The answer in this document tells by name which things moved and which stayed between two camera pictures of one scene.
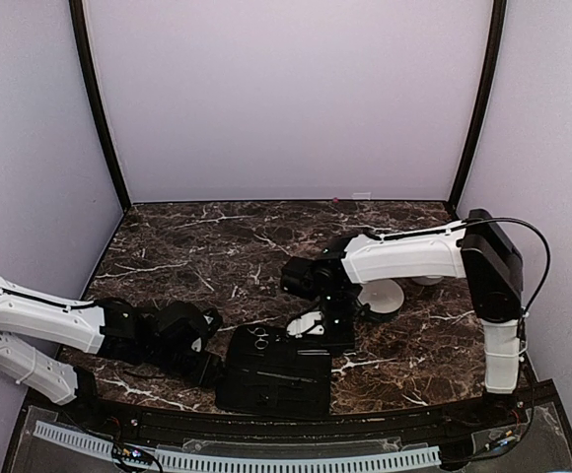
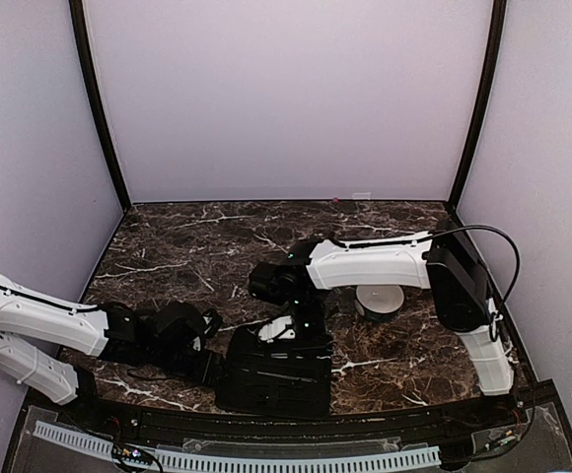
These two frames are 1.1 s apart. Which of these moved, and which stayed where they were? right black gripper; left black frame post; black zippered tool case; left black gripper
Moved: right black gripper
Stayed: left black gripper; black zippered tool case; left black frame post
